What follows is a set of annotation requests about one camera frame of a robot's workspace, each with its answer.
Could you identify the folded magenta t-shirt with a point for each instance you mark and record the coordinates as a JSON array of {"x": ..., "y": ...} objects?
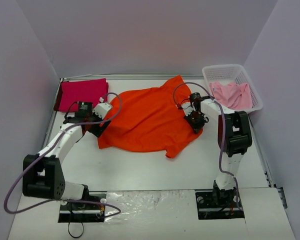
[{"x": 80, "y": 91}]

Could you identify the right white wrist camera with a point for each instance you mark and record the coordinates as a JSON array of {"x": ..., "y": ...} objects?
[{"x": 187, "y": 107}]

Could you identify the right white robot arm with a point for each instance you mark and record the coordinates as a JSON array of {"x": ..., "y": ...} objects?
[{"x": 233, "y": 137}]

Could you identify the white plastic basket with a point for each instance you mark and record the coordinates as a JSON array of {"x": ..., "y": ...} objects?
[{"x": 232, "y": 73}]

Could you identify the pink t-shirt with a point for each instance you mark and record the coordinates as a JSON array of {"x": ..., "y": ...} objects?
[{"x": 233, "y": 96}]

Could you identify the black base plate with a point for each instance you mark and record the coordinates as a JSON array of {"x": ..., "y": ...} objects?
[
  {"x": 80, "y": 213},
  {"x": 210, "y": 206}
]

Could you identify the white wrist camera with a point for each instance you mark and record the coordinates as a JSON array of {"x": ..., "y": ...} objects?
[
  {"x": 102, "y": 109},
  {"x": 187, "y": 107}
]

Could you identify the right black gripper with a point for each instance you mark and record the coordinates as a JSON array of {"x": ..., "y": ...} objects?
[{"x": 196, "y": 122}]

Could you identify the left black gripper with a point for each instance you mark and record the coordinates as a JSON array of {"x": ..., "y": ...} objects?
[{"x": 99, "y": 126}]

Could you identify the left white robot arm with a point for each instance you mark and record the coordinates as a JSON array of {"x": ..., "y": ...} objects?
[{"x": 44, "y": 176}]

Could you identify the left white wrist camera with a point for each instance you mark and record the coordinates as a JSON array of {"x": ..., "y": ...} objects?
[{"x": 102, "y": 109}]

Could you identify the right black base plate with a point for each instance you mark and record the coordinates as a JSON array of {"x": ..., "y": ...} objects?
[{"x": 210, "y": 206}]

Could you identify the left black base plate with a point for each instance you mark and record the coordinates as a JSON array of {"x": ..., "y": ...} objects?
[{"x": 80, "y": 213}]

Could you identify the orange t-shirt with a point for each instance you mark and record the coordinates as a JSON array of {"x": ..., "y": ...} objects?
[{"x": 147, "y": 120}]

